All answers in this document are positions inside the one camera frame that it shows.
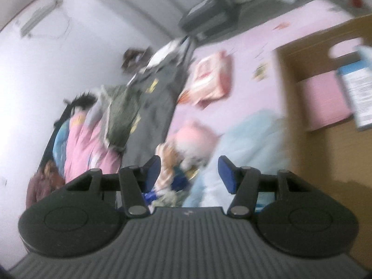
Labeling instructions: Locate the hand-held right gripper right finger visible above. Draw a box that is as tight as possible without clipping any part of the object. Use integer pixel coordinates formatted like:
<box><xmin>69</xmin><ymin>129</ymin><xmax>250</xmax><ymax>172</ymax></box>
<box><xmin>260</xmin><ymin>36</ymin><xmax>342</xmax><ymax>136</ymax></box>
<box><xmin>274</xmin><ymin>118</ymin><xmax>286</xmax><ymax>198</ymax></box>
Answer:
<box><xmin>218</xmin><ymin>155</ymin><xmax>313</xmax><ymax>219</ymax></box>

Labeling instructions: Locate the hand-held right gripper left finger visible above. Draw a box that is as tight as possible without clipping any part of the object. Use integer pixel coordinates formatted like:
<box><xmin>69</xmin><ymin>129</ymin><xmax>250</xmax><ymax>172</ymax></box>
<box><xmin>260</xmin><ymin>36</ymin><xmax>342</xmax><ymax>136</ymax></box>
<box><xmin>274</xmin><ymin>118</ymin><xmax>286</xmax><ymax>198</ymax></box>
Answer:
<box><xmin>66</xmin><ymin>155</ymin><xmax>162</xmax><ymax>218</ymax></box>

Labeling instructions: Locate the orange white striped sock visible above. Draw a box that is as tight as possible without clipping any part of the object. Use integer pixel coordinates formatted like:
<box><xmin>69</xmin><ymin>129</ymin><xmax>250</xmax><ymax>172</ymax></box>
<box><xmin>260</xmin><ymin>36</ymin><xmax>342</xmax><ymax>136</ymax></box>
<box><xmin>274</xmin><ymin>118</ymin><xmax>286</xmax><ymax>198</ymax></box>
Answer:
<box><xmin>155</xmin><ymin>142</ymin><xmax>181</xmax><ymax>193</ymax></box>

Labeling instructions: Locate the pink plush toy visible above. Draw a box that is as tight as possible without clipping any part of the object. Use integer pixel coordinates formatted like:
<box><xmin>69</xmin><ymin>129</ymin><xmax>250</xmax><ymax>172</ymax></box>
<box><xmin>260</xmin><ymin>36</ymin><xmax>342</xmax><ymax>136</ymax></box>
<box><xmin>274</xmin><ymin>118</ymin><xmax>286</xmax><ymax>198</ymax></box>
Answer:
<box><xmin>171</xmin><ymin>120</ymin><xmax>219</xmax><ymax>194</ymax></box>

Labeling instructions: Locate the brown cardboard box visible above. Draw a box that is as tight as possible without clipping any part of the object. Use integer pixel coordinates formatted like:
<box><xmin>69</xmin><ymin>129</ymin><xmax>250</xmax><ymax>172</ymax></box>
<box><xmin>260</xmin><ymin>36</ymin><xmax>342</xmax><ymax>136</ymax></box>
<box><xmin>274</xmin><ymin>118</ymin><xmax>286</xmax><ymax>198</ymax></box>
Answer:
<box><xmin>274</xmin><ymin>14</ymin><xmax>372</xmax><ymax>268</ymax></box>

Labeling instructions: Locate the blue tissue packet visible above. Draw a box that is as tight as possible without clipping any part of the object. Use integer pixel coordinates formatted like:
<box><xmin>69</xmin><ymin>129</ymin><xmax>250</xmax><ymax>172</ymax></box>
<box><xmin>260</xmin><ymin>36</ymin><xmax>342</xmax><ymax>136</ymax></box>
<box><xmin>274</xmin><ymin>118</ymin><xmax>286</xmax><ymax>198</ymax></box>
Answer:
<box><xmin>336</xmin><ymin>45</ymin><xmax>372</xmax><ymax>132</ymax></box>

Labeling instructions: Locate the white plastic bag blue print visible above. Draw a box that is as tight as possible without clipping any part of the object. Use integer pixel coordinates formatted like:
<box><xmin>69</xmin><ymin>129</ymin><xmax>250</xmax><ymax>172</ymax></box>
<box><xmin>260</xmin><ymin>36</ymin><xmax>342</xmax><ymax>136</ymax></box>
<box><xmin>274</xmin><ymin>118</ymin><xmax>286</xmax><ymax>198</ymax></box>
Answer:
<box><xmin>183</xmin><ymin>109</ymin><xmax>292</xmax><ymax>210</ymax></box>

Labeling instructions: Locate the olive green pillow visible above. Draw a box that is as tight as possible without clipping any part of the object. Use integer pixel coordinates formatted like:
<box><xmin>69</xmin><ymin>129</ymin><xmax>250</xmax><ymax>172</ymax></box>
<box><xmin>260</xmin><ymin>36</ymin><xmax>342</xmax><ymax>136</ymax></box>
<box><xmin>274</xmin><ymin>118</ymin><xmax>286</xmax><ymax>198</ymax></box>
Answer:
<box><xmin>98</xmin><ymin>84</ymin><xmax>143</xmax><ymax>152</ymax></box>

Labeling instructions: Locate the dark grey blanket yellow print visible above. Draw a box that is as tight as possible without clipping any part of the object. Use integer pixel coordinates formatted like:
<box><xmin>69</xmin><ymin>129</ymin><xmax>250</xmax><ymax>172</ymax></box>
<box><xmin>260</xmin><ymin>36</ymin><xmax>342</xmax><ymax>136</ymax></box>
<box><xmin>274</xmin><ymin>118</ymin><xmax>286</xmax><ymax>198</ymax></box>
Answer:
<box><xmin>121</xmin><ymin>37</ymin><xmax>196</xmax><ymax>169</ymax></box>

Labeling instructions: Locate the pink blanket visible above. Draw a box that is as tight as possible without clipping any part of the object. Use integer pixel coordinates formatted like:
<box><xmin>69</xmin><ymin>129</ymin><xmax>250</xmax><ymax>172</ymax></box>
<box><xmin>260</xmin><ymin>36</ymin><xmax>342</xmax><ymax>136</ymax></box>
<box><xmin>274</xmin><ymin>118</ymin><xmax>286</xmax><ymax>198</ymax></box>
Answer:
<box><xmin>53</xmin><ymin>113</ymin><xmax>123</xmax><ymax>181</ymax></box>

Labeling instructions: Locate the pink wet wipes pack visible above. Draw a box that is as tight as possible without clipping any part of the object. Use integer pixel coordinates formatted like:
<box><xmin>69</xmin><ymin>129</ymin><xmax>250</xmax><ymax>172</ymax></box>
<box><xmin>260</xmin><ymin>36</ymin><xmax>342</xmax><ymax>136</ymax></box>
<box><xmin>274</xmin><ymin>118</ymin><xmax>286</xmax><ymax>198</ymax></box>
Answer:
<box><xmin>185</xmin><ymin>50</ymin><xmax>233</xmax><ymax>109</ymax></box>

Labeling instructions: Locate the black furry cloth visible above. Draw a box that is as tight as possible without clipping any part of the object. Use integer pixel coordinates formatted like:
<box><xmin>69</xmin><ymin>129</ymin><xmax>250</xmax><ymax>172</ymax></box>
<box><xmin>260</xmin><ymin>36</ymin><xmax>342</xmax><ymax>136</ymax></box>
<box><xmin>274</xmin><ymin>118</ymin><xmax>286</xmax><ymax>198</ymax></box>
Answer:
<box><xmin>65</xmin><ymin>91</ymin><xmax>98</xmax><ymax>111</ymax></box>

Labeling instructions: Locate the brown plush toy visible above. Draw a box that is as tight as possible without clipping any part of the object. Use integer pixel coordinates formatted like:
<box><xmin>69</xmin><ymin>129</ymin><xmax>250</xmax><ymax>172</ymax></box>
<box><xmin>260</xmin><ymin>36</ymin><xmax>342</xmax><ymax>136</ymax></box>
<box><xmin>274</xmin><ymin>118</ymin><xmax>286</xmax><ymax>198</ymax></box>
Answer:
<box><xmin>26</xmin><ymin>161</ymin><xmax>66</xmax><ymax>210</ymax></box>

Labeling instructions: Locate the brown dark cloth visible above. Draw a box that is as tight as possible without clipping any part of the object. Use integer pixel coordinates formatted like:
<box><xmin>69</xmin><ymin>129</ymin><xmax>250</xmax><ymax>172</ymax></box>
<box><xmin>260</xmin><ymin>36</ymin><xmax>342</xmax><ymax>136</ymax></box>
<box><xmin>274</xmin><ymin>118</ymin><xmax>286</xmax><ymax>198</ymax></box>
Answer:
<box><xmin>121</xmin><ymin>46</ymin><xmax>155</xmax><ymax>71</ymax></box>

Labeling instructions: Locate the white cloth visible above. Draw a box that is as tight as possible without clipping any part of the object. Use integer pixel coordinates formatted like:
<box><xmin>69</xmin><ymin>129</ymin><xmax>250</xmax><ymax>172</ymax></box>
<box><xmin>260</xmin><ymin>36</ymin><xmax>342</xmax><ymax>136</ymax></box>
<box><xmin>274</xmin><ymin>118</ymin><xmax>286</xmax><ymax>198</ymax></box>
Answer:
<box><xmin>148</xmin><ymin>39</ymin><xmax>187</xmax><ymax>68</ymax></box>

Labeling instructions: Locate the dark grey storage box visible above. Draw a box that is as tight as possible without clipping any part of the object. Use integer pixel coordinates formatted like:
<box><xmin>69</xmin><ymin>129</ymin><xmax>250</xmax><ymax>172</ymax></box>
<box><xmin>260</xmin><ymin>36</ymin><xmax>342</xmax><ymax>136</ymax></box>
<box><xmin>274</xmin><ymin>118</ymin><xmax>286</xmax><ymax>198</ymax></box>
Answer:
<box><xmin>178</xmin><ymin>0</ymin><xmax>241</xmax><ymax>40</ymax></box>

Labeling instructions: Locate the white wall air conditioner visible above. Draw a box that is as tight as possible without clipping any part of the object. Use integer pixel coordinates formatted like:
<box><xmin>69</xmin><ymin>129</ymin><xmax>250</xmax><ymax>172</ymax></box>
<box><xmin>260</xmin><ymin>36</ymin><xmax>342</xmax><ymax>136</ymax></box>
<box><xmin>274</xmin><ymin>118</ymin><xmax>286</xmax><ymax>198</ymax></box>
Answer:
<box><xmin>20</xmin><ymin>0</ymin><xmax>63</xmax><ymax>37</ymax></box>

